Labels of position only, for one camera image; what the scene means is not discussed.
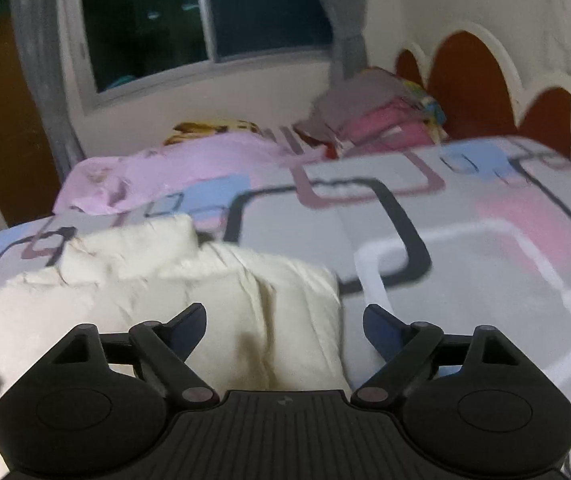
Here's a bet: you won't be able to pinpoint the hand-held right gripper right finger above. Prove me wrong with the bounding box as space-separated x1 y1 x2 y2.
350 304 516 408

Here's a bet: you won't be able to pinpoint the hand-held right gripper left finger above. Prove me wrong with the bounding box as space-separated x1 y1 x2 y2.
51 303 216 407

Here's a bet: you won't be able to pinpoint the cream white duvet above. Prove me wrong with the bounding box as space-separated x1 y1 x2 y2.
0 214 351 480

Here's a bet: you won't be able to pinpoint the pink folded clothes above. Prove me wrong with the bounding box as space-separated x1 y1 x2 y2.
335 97 439 153

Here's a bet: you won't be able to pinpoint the grey folded clothes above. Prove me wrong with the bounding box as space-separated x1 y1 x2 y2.
293 66 416 141

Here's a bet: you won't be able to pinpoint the bed with patterned sheet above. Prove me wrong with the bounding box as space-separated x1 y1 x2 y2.
0 135 571 480

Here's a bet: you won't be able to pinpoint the pink pillow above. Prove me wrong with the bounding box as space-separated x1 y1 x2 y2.
52 132 316 216

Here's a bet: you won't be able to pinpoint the yellow printed cloth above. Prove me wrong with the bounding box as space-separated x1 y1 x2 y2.
164 119 261 146

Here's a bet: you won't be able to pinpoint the colourful printed cloth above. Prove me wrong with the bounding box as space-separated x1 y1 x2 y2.
400 77 449 141

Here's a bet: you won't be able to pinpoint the red and white headboard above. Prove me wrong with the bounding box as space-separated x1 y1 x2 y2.
395 20 571 171

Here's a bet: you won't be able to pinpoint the brown wooden door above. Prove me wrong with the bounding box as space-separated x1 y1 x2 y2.
0 10 61 213

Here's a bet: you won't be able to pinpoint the grey curtain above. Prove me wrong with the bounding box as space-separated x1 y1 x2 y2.
9 0 86 161
303 0 369 86

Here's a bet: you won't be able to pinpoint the sliding glass window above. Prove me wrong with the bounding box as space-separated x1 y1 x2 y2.
68 0 339 111

